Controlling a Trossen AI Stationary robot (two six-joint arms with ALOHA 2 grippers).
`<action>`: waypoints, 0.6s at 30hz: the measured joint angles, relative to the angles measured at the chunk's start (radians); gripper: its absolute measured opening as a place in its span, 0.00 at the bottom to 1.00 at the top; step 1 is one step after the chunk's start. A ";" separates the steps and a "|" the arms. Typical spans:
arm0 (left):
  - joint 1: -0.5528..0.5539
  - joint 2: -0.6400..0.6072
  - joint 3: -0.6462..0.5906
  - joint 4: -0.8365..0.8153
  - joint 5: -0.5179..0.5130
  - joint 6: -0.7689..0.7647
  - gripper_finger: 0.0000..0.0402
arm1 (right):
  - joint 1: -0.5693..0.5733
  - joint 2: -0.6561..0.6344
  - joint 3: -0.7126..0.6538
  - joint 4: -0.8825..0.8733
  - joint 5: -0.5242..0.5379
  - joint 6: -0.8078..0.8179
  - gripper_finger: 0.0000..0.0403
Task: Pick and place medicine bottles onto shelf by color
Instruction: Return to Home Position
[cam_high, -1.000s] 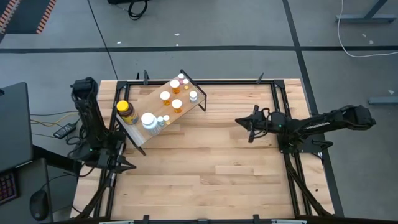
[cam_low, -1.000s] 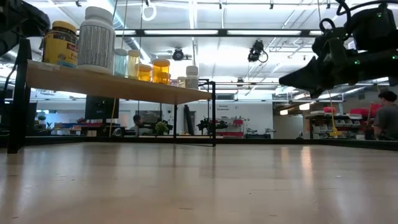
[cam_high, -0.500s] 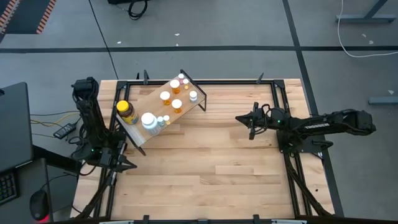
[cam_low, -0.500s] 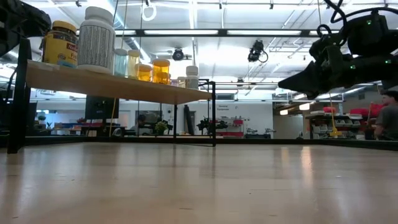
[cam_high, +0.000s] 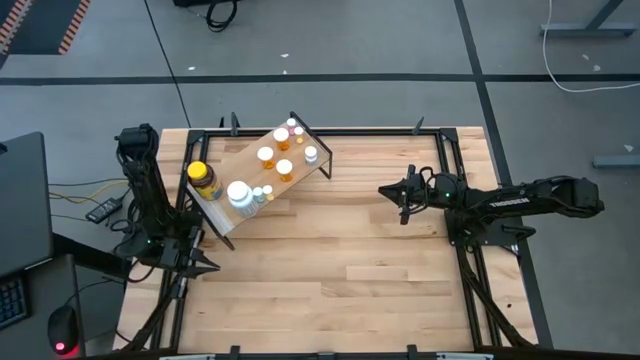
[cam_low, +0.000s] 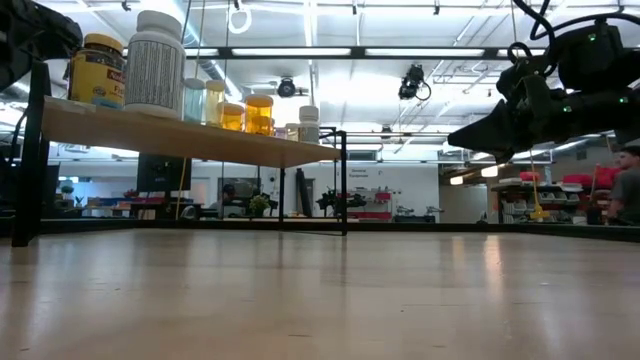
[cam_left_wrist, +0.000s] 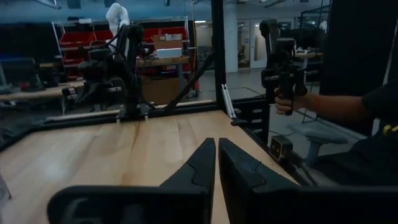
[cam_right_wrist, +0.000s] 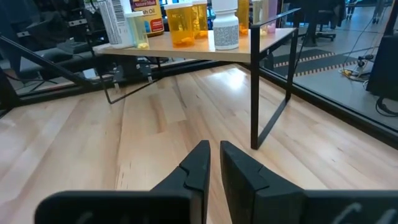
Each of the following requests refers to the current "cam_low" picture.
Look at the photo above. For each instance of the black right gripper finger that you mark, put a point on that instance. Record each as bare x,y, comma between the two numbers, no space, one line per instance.
492,132

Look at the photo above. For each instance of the small white labelled medicine bottle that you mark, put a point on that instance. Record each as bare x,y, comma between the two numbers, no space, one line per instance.
309,125

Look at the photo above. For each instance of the orange pill bottle white cap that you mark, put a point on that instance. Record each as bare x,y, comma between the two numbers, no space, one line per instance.
231,117
259,107

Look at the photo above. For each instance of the slim yellowish vial white cap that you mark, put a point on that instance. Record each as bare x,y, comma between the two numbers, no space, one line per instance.
215,102

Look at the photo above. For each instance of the small teal vial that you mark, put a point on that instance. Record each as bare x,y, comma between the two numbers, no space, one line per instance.
194,102

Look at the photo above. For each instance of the large white ribbed bottle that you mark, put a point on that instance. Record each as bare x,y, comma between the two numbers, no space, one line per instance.
155,70

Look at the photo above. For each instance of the brown bottle yellow lid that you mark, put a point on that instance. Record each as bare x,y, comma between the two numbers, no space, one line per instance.
97,75

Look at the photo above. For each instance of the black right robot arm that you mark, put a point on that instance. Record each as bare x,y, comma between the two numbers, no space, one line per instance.
600,60

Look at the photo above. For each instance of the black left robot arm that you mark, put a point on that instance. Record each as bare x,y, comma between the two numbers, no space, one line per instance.
30,35

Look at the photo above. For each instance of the yellow broom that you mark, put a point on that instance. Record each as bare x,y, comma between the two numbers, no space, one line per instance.
539,210

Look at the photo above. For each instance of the black ceiling-hung device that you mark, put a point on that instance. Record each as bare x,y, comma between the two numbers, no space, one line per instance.
412,82
286,88

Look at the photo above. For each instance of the red storage bin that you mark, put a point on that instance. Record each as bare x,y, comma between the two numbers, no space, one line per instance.
607,176

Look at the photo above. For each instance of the person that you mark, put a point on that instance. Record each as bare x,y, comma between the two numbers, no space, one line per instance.
228,197
627,190

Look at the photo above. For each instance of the wooden shelf black metal frame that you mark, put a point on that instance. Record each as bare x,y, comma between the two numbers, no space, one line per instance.
175,140

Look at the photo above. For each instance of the black wall screen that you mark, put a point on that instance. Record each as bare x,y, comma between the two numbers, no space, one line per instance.
164,172

